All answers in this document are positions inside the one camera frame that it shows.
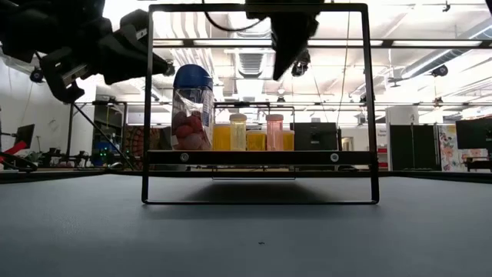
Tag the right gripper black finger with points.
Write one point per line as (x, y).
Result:
(278, 38)
(300, 34)

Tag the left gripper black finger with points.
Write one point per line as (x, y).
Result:
(123, 71)
(134, 50)

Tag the blue-capped clear antacid bottle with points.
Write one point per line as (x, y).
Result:
(192, 77)

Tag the small pink pill bottle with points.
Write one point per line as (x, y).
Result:
(274, 132)

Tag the small pale yellow pill bottle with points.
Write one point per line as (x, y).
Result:
(238, 132)

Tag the large amber pill bottle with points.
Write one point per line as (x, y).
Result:
(289, 141)
(221, 138)
(256, 141)

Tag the black ceiling spotlight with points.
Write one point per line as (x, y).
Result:
(303, 67)
(440, 70)
(170, 69)
(36, 75)

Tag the black metal rack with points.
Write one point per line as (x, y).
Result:
(96, 127)

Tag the blue equipment box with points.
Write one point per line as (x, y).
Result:
(104, 150)

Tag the small black monitor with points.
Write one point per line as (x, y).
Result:
(25, 136)

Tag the red bar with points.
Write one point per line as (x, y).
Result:
(13, 148)

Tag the wooden tray board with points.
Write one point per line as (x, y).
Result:
(261, 157)

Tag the tall black cabinet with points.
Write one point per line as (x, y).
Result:
(413, 146)

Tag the floral poster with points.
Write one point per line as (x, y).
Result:
(447, 148)

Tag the wide black monitor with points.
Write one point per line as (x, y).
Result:
(474, 134)

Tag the blue table mat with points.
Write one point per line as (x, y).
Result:
(246, 238)

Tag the small black table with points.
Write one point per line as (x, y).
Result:
(478, 162)

